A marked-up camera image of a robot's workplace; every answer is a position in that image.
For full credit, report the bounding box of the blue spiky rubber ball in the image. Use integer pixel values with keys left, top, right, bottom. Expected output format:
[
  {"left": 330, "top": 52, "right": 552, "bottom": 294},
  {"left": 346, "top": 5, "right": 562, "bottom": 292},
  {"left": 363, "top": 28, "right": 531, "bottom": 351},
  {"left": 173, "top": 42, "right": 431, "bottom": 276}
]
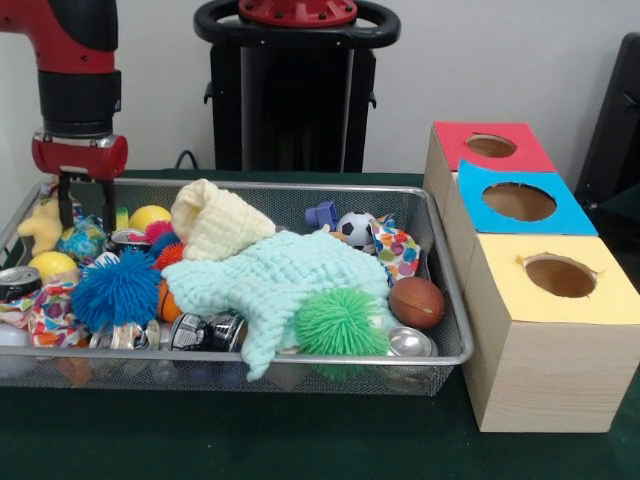
[{"left": 70, "top": 247, "right": 162, "bottom": 334}]

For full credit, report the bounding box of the shallow clear mesh bin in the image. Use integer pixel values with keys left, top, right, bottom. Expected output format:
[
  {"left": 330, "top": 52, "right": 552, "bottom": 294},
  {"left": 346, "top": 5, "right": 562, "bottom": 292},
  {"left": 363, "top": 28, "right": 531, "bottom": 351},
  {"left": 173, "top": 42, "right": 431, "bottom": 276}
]
[{"left": 0, "top": 175, "right": 475, "bottom": 397}]

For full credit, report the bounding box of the globe print ball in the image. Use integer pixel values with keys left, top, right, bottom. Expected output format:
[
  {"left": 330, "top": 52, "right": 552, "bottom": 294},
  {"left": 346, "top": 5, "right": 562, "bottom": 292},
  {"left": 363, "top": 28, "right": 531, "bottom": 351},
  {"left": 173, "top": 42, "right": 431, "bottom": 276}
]
[{"left": 55, "top": 215, "right": 108, "bottom": 262}]

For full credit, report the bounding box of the black upright panel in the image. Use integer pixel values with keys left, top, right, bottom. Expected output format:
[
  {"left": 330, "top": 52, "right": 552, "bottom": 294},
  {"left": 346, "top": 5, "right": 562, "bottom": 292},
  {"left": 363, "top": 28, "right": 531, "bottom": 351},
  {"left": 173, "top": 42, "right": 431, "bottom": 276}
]
[{"left": 573, "top": 32, "right": 640, "bottom": 211}]

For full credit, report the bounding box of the plain silver can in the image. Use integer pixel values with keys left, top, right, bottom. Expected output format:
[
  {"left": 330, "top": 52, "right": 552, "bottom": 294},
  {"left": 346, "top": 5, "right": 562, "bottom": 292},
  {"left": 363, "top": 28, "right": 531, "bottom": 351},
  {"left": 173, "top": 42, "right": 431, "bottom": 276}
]
[{"left": 384, "top": 326, "right": 440, "bottom": 359}]

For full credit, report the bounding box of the yellow smiley face ball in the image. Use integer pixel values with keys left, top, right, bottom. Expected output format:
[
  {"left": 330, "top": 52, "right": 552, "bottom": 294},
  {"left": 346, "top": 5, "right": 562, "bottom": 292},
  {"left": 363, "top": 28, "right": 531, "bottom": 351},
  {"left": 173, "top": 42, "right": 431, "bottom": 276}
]
[{"left": 27, "top": 250, "right": 80, "bottom": 287}]

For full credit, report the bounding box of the colourful dotted cloth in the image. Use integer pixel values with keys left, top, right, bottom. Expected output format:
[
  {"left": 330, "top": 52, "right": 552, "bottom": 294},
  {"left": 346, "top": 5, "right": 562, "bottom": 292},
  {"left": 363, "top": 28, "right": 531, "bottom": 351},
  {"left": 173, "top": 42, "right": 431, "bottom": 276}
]
[{"left": 369, "top": 215, "right": 422, "bottom": 281}]

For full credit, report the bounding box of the mint green knit cloth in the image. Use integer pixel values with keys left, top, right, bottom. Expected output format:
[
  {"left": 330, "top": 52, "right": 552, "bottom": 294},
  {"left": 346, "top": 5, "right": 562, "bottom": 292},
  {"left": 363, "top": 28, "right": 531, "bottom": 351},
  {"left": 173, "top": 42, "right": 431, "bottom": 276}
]
[{"left": 160, "top": 230, "right": 391, "bottom": 382}]

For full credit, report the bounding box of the cream knit cloth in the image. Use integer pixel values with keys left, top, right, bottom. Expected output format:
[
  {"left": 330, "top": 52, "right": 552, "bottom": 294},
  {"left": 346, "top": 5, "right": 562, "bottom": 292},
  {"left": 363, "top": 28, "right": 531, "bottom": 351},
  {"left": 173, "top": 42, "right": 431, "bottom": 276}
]
[{"left": 171, "top": 178, "right": 277, "bottom": 262}]

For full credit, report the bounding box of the wooden box with three holes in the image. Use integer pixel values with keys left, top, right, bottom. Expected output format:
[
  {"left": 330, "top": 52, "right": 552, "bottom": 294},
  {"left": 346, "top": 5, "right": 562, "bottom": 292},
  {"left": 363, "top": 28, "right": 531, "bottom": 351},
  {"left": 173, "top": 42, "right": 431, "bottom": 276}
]
[{"left": 422, "top": 121, "right": 640, "bottom": 434}]

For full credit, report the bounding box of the black printed can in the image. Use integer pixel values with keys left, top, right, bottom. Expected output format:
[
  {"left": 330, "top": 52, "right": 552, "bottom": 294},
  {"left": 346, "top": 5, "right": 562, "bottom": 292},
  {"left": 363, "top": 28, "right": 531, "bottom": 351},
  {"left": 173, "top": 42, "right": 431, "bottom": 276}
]
[{"left": 169, "top": 311, "right": 248, "bottom": 353}]

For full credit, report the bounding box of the dark green tablecloth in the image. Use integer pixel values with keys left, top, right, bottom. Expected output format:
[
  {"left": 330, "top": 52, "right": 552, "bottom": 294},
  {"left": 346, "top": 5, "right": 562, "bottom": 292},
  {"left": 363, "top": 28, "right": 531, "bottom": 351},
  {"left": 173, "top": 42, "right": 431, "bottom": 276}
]
[
  {"left": 0, "top": 168, "right": 640, "bottom": 480},
  {"left": 588, "top": 198, "right": 640, "bottom": 301}
]

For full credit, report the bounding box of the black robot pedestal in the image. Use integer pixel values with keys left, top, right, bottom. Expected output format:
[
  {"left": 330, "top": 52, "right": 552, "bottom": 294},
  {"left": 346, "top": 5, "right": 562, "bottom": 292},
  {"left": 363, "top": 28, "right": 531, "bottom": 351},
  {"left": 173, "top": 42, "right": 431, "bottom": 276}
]
[{"left": 193, "top": 0, "right": 401, "bottom": 174}]

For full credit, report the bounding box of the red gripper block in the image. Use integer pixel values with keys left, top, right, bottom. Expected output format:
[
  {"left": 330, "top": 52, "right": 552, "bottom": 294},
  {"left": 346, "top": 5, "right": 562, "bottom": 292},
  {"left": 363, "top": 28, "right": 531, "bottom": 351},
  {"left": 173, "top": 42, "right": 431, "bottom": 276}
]
[{"left": 32, "top": 128, "right": 129, "bottom": 234}]

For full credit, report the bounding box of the small black white soccer ball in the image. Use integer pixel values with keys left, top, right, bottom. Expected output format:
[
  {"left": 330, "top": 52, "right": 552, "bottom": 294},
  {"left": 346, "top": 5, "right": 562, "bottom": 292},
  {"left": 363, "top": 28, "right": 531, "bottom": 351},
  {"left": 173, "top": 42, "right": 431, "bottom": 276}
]
[{"left": 337, "top": 212, "right": 377, "bottom": 250}]

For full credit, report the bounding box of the green spiky rubber ball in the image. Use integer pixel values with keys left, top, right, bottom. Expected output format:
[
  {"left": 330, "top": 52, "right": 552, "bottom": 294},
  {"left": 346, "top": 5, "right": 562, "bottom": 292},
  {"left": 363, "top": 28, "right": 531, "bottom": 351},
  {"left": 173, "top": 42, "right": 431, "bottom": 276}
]
[{"left": 294, "top": 287, "right": 391, "bottom": 358}]

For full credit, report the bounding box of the small brown football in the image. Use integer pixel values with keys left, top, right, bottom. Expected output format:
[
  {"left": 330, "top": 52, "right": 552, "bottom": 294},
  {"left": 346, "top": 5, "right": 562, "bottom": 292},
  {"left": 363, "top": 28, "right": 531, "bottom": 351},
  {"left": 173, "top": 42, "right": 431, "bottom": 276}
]
[{"left": 388, "top": 276, "right": 447, "bottom": 330}]

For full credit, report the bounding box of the black cable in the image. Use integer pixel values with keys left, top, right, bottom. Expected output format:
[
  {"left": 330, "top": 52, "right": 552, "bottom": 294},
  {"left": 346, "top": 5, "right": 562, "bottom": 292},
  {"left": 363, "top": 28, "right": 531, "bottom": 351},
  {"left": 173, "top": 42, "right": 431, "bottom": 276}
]
[{"left": 173, "top": 149, "right": 201, "bottom": 172}]

